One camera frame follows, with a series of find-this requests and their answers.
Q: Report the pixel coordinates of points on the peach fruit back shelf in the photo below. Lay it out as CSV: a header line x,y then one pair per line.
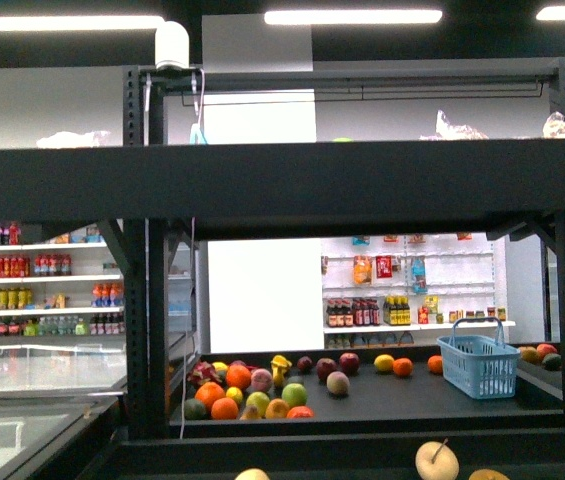
x,y
338,384

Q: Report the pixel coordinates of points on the green apple back shelf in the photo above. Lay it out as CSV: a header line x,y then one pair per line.
x,y
295,394

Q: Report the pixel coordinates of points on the yellow lemon back shelf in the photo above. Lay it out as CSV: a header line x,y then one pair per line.
x,y
384,363

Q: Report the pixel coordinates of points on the orange beside back lemon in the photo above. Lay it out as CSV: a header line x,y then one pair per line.
x,y
402,367

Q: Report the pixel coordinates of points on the black metal display shelf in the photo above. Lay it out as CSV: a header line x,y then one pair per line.
x,y
266,191

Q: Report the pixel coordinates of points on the white sauce shelving unit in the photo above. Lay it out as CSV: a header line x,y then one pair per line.
x,y
406,290

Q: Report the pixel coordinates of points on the dark red apple back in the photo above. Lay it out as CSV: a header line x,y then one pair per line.
x,y
349,363

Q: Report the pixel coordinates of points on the white pear left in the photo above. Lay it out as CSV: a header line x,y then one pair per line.
x,y
253,474

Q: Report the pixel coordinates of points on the small blue background basket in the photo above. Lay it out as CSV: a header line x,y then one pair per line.
x,y
483,368

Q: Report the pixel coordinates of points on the white pear with stem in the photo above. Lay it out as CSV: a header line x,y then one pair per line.
x,y
436,461

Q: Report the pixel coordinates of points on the white drinks shelving unit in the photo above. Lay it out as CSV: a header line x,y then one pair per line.
x,y
68,285

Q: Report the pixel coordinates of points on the glass freezer chest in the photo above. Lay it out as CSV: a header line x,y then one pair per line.
x,y
54,389

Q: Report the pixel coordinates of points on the yellow apple upper right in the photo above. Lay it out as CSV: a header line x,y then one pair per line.
x,y
487,474

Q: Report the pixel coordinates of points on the white dome camera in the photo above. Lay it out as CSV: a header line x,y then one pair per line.
x,y
172,46

